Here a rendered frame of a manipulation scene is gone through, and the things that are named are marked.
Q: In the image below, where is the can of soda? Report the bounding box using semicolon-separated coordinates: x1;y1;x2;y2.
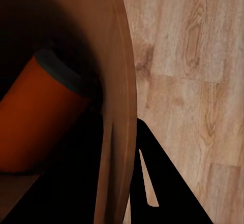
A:
0;48;97;174
0;81;97;114

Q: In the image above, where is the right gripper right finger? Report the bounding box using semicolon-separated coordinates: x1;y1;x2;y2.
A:
130;118;213;224

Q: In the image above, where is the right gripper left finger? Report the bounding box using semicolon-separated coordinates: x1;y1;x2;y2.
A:
0;115;104;224

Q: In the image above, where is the trash can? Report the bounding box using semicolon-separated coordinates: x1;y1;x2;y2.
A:
0;0;138;224

